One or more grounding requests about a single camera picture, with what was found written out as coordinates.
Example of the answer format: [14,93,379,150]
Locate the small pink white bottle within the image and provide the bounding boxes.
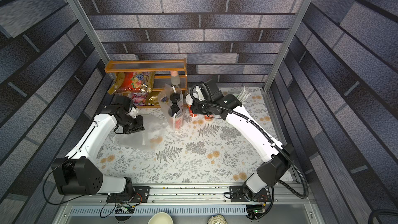
[170,71,181,86]

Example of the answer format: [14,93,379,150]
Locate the orange two-tier shelf rack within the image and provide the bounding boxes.
[105,59,188,108]

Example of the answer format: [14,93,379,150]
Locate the red cup white lid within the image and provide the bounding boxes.
[185,94,197,118]
[204,115,214,121]

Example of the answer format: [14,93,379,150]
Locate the red snack bag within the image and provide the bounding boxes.
[108,72,155,94]

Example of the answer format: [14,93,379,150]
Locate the gold snack bag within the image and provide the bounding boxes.
[146,91,160,106]

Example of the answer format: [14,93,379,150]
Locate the white bowl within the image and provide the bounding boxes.
[148,212,174,224]

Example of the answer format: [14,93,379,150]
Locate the patterned round object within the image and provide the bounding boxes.
[207,215,228,224]

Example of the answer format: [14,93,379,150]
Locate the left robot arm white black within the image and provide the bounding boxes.
[51,96,145,202]

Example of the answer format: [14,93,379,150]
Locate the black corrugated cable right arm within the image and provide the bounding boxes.
[190,82,309,200]

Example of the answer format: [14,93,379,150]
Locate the white wrapped straws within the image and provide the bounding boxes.
[234,87,251,104]

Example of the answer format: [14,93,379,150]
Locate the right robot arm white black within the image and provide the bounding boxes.
[189,80,294,201]

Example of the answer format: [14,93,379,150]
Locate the red cup black lid front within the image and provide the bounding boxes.
[169,105,183,130]

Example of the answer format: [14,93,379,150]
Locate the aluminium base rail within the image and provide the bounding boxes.
[58,184,316,222]

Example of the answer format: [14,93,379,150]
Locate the red cup black lid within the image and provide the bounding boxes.
[170,93,181,105]
[169,105,183,130]

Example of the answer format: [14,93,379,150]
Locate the colourful candy bag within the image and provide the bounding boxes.
[128,93,148,106]

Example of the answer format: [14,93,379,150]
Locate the clear plastic carrier bag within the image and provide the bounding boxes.
[158,84,184,131]

